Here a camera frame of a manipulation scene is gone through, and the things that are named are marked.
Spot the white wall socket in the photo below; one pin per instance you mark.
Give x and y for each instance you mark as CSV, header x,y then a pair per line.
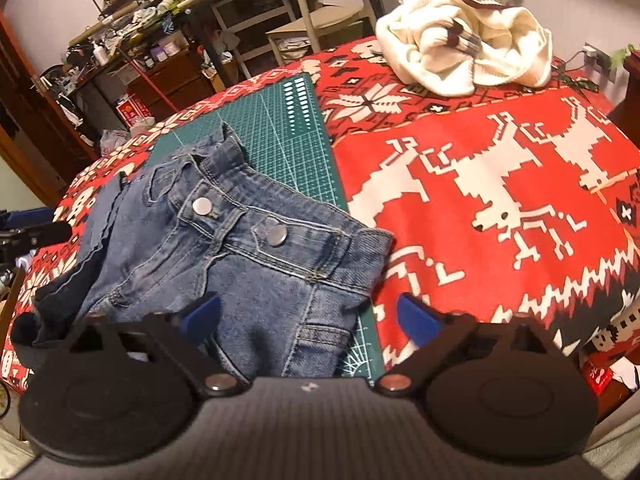
x,y
600,62

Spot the cluttered dark desk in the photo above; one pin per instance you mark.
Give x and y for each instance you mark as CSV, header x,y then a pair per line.
x,y
150,15

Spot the green cutting mat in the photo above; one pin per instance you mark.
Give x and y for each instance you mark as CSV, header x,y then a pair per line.
x,y
295,135

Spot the cream plastic chair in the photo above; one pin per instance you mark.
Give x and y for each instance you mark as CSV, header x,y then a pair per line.
x,y
325,15

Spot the brown wooden door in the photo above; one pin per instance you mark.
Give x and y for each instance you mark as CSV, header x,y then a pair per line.
x,y
35,125

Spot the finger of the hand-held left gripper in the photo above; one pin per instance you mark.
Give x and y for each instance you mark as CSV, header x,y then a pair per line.
x,y
45,234

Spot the blue denim shorts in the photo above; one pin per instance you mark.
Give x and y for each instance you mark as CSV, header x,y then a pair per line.
x,y
240,270

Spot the red printed box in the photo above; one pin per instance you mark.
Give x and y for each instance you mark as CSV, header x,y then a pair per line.
x,y
131,110

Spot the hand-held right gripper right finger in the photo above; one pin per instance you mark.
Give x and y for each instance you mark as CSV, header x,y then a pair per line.
x,y
415,314

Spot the white knit sweater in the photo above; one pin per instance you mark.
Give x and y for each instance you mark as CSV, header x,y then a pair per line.
x,y
435,55

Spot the brown wooden dresser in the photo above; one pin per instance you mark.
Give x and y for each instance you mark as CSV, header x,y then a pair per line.
x,y
170,80

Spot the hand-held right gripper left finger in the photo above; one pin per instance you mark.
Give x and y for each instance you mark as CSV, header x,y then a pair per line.
x,y
202,314

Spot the red patterned blanket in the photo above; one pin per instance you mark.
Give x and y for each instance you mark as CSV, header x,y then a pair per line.
x,y
500,270

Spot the dark wooden nightstand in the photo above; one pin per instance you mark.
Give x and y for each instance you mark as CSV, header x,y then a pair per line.
x,y
630,90

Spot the printed plastic bag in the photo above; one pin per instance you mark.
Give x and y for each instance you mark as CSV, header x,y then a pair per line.
x,y
114,142

